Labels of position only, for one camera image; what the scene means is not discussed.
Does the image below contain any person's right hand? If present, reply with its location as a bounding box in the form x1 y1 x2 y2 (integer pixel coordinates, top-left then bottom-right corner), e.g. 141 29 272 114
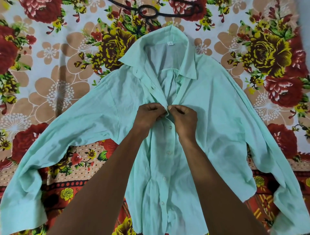
168 105 198 141

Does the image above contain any person's left hand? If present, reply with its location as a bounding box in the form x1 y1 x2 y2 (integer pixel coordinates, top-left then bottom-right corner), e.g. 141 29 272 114
133 102 168 133

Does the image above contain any mint green button-up shirt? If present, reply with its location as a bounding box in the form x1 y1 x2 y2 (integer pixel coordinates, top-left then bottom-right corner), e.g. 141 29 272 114
0 25 310 235

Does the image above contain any person's right forearm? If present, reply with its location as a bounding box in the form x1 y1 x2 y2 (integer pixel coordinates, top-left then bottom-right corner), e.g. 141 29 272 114
177 136 269 235

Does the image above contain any person's left forearm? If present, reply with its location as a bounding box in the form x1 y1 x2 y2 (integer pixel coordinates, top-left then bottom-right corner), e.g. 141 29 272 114
46 126 152 235

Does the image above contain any black clothes hanger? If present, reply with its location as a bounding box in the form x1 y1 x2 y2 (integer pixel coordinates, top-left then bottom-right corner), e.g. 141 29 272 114
107 0 204 19

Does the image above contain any floral bedsheet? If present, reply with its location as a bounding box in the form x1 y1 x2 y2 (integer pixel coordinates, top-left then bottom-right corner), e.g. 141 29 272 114
0 0 310 235

